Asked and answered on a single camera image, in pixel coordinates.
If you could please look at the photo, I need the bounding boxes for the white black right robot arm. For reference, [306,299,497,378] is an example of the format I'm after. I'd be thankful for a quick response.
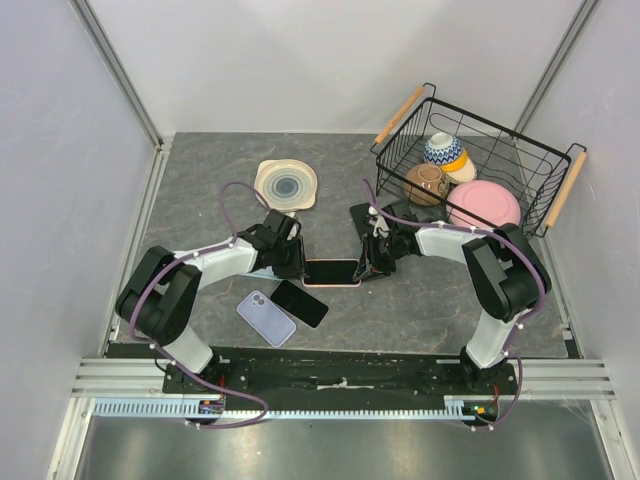
[350,202,551,394]

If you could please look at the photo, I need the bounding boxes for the cream silicone lid plate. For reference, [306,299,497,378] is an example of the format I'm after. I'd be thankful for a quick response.
[254,159,318,213]

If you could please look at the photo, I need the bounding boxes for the pink phone case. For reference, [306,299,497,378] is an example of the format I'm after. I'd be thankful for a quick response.
[301,258,363,289]

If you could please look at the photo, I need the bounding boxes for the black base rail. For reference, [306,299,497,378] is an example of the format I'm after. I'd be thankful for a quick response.
[162,347,517,410]

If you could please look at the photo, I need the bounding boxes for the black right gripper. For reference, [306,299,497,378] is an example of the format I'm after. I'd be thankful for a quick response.
[353,233,403,284]

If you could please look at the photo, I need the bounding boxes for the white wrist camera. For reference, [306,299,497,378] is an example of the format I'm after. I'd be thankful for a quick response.
[284,212,301,241]
[366,206,389,238]

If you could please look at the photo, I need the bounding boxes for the grey slotted cable duct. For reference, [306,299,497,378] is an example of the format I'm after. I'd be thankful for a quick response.
[93,397,499,421]

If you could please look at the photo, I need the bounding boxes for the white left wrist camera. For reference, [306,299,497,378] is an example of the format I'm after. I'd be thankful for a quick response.
[284,212,301,241]

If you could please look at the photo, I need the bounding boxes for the light blue phone case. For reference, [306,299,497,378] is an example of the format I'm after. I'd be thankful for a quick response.
[246,269,279,280]

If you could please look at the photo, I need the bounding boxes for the black phone near lilac case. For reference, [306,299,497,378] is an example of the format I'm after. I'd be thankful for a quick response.
[270,281,329,328]

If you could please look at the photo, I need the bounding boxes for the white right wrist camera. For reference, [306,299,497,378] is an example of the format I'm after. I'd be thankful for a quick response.
[366,206,389,238]

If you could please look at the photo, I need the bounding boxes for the brown ceramic bowl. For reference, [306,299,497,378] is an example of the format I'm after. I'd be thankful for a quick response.
[403,163,449,206]

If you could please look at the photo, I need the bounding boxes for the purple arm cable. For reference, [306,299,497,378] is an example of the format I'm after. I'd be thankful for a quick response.
[127,182,281,431]
[362,178,549,434]

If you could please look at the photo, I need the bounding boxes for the lilac phone case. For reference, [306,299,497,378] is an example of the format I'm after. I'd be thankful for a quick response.
[236,291,297,348]

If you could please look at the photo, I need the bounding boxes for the green-edged black phone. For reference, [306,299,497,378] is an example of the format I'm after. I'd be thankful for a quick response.
[350,200,418,238]

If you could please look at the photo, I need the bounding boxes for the yellow cream bowl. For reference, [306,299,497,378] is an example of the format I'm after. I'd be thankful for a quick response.
[441,149,477,185]

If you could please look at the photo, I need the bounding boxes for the pink plate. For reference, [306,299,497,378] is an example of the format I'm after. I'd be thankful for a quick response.
[446,180,521,229]

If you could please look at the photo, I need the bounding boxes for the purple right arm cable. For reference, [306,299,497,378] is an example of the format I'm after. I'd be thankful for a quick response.
[362,178,549,434]

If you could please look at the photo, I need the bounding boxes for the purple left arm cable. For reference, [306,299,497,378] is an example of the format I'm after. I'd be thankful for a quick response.
[127,182,281,431]

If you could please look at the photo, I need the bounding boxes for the blue patterned bowl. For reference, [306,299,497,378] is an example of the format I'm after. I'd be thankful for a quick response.
[424,132,463,166]

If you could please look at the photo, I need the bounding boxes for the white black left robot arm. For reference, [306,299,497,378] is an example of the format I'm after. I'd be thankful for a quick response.
[115,209,306,393]

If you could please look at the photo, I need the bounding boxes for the black wire basket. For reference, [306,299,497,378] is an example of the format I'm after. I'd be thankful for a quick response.
[371,82,587,239]

